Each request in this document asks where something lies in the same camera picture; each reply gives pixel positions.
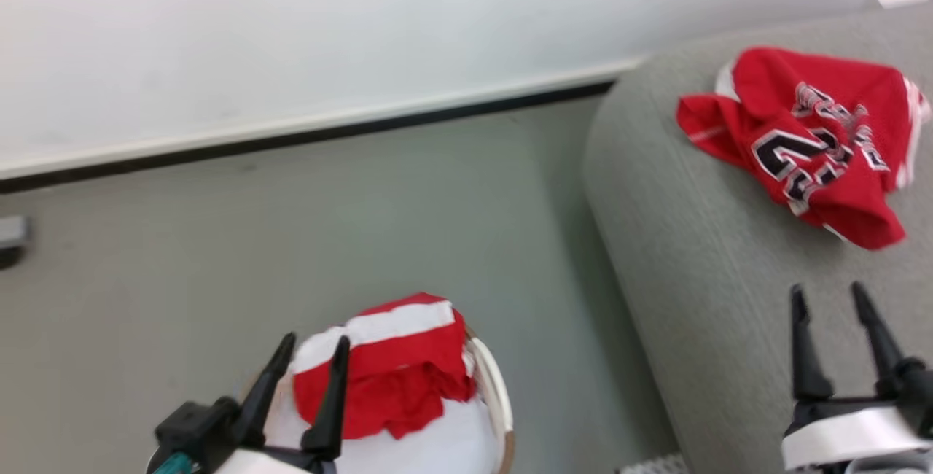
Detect red basketball jersey with number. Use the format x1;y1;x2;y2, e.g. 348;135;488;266
676;46;931;251

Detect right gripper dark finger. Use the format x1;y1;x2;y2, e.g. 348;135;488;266
790;284;834;402
850;281;906;399

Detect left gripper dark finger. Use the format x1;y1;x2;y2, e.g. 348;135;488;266
300;335;351;462
233;333;297;450

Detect grey wall fixture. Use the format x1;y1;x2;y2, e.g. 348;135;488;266
0;215;31;271

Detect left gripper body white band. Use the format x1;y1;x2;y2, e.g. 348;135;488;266
147;397;337;474

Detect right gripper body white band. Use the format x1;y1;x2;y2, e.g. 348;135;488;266
781;359;933;474

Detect red and white garment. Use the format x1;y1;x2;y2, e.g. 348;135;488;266
292;292;478;440

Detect white laundry basket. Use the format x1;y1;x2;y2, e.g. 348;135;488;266
462;328;516;474

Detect grey fabric sofa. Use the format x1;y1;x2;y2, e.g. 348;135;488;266
582;1;933;474

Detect white ribbed object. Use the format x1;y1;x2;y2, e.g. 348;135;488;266
618;453;690;474

